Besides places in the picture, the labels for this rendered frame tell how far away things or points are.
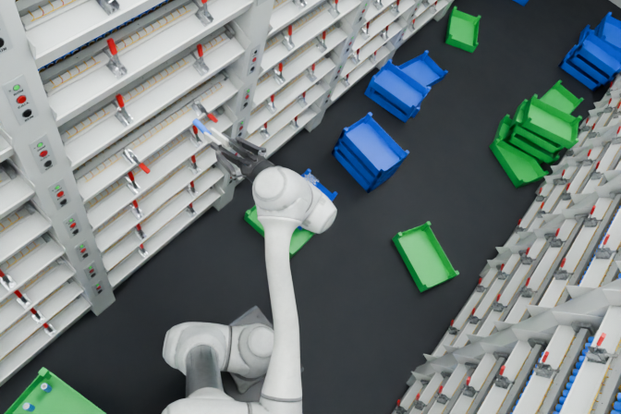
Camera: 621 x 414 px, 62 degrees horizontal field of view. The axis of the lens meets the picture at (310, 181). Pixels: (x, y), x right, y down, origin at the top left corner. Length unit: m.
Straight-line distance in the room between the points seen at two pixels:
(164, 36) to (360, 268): 1.60
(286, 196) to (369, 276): 1.49
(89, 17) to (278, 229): 0.57
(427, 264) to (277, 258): 1.61
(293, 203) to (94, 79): 0.51
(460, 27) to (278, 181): 2.90
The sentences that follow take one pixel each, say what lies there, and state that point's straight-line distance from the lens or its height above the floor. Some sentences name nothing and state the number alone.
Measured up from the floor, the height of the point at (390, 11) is 0.56.
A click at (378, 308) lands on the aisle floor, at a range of 2.52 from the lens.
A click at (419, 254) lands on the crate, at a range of 2.69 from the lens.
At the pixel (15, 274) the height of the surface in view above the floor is 0.75.
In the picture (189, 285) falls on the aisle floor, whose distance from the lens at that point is 2.38.
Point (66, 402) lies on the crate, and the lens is 1.82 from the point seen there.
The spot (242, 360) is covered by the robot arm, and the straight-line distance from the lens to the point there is 1.85.
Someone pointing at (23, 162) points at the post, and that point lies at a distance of 1.23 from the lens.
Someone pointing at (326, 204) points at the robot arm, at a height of 1.17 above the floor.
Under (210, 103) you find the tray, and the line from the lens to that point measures 1.68.
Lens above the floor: 2.27
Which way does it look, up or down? 58 degrees down
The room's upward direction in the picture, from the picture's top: 25 degrees clockwise
